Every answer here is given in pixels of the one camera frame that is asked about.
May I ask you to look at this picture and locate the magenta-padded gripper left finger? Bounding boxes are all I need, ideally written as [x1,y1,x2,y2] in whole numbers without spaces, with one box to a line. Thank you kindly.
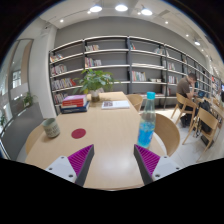
[44,144,95,187]

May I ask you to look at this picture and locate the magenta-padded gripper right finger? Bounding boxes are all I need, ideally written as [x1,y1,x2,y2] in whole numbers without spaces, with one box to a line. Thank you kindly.
[133,144,183,186]

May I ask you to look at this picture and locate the clear blue-capped water bottle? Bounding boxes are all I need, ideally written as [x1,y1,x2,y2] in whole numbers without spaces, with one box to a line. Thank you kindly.
[136,91,157,150]

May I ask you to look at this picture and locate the flat round red coaster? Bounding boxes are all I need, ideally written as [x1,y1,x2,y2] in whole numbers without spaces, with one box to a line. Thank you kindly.
[70,128,87,140]

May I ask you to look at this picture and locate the green spotted ceramic mug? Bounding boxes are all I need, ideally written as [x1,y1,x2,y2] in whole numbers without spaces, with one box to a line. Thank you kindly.
[41,117,61,139]

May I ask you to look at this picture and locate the blue hardcover book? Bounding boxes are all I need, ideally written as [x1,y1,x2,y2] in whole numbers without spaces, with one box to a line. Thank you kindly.
[60,101,91,115]

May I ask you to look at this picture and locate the red hardcover book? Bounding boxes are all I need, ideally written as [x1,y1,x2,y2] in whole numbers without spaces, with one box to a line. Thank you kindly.
[61,99,88,108]

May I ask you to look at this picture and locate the pink hardcover book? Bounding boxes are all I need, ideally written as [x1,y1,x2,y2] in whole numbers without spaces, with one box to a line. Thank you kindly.
[62,94,88,103]

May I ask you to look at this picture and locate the potted plant by window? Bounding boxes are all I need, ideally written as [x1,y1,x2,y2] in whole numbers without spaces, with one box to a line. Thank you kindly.
[21,92,38,109]

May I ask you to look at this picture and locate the white flat book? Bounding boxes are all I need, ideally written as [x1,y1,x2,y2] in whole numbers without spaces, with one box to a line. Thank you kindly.
[101,100,131,111]

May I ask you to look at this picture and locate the person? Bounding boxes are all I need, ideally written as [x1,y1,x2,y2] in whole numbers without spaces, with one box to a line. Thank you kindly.
[175,73,199,128]

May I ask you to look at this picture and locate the green potted table plant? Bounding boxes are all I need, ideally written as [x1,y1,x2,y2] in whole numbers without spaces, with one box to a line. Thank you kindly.
[73,68,116,103]

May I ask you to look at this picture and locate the ceiling spot lights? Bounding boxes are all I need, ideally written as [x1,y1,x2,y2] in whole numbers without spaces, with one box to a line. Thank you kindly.
[58,3,203,48]

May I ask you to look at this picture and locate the grey wall shelf unit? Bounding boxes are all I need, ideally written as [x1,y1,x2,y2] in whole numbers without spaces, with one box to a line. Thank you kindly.
[48,35,214,116]

